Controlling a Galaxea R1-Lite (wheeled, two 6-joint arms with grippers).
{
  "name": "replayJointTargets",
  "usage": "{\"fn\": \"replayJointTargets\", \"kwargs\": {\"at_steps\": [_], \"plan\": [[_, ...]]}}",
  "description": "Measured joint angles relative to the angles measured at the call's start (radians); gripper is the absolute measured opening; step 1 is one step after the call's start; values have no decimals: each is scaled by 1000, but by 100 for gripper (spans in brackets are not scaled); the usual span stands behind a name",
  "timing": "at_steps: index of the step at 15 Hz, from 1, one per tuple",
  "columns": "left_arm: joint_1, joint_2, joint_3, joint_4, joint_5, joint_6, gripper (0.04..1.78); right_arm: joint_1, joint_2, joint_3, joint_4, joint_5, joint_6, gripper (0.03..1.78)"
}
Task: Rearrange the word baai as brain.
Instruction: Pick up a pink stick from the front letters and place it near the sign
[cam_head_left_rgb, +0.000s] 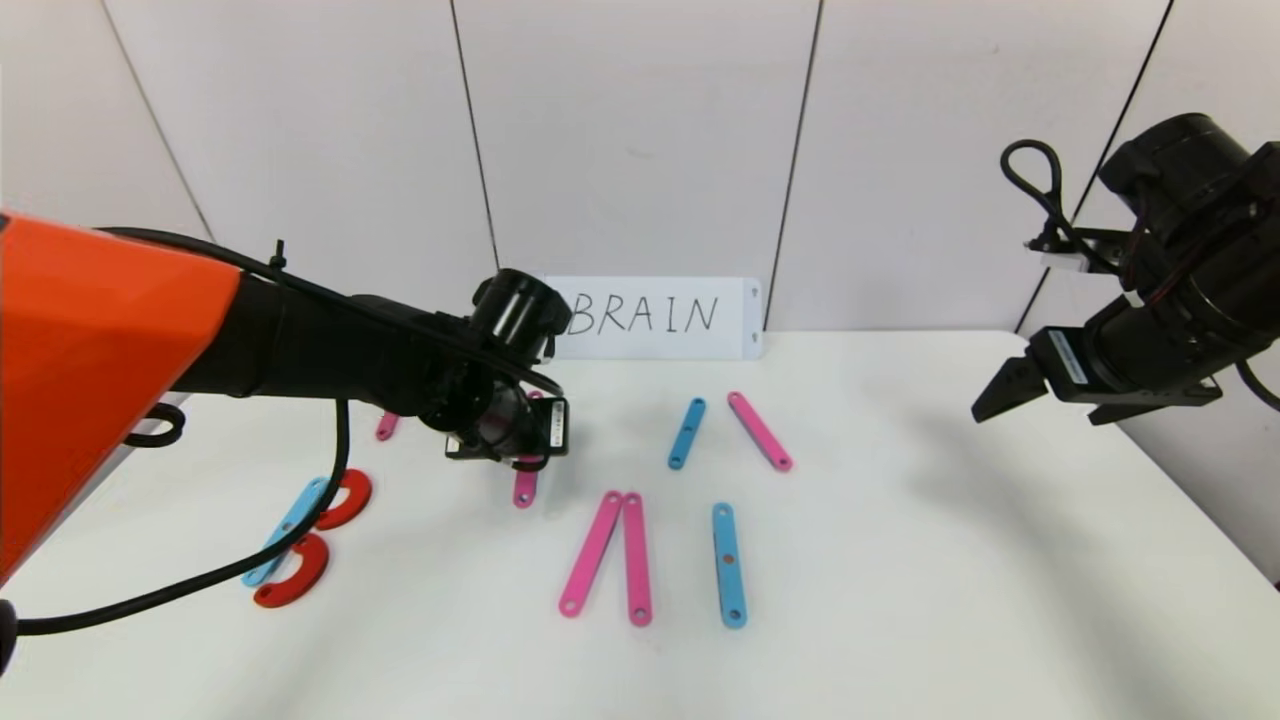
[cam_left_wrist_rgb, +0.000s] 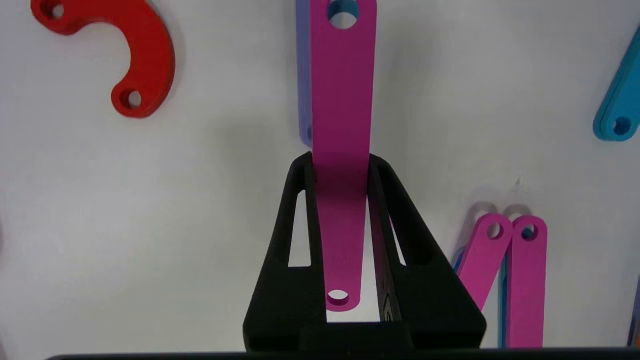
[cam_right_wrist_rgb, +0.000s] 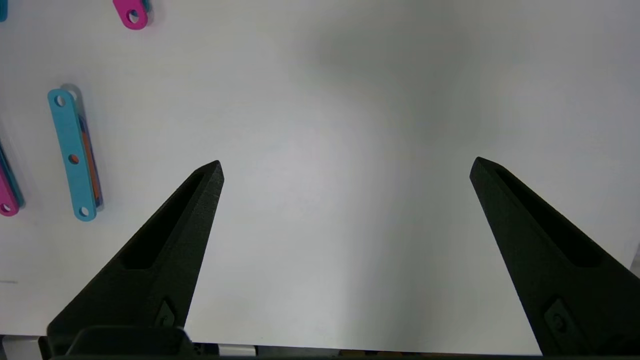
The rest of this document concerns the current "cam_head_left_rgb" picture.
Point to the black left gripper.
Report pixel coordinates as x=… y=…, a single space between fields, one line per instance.
x=556 y=424

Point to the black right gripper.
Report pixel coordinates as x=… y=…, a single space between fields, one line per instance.
x=1064 y=364

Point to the pink bar with holes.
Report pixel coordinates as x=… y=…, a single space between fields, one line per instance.
x=591 y=553
x=525 y=485
x=759 y=432
x=637 y=560
x=387 y=427

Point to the black and orange left arm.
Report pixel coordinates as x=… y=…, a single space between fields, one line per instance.
x=100 y=330

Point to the white BRAIN sign card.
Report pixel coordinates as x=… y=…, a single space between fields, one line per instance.
x=700 y=343

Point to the short blue flat bar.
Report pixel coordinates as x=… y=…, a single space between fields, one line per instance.
x=686 y=434

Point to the long blue flat bar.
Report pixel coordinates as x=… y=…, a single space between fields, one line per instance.
x=305 y=498
x=728 y=540

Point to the large red curved piece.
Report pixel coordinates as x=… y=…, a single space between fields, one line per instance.
x=355 y=500
x=310 y=575

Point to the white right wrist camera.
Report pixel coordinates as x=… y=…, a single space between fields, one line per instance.
x=1062 y=262

